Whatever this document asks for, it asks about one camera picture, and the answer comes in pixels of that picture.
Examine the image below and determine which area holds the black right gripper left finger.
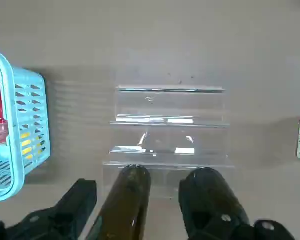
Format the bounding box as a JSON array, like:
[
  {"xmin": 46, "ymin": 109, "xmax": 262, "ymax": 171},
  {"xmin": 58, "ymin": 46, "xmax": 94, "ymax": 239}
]
[{"xmin": 0, "ymin": 178, "xmax": 98, "ymax": 240}]

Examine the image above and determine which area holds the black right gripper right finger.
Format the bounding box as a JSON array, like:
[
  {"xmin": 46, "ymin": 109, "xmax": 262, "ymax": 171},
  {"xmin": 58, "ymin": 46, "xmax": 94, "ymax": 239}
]
[{"xmin": 178, "ymin": 178, "xmax": 296, "ymax": 240}]

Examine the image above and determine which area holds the brown straight-shouldered wine bottle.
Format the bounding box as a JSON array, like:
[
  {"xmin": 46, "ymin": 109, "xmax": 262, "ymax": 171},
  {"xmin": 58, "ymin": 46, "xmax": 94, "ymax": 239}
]
[{"xmin": 86, "ymin": 164, "xmax": 152, "ymax": 240}]

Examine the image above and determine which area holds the clear acrylic stepped shelf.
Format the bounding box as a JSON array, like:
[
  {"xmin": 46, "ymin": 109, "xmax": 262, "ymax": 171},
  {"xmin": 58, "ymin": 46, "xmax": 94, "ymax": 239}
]
[{"xmin": 102, "ymin": 84, "xmax": 235, "ymax": 201}]

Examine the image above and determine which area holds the yellow round fruit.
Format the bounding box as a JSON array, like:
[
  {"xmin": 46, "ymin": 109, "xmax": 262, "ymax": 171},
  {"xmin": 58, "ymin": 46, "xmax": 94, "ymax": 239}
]
[{"xmin": 21, "ymin": 131, "xmax": 45, "ymax": 161}]

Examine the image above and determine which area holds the light blue plastic basket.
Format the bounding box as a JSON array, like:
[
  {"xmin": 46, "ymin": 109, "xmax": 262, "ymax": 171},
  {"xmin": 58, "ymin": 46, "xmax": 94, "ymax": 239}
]
[{"xmin": 0, "ymin": 47, "xmax": 52, "ymax": 202}]

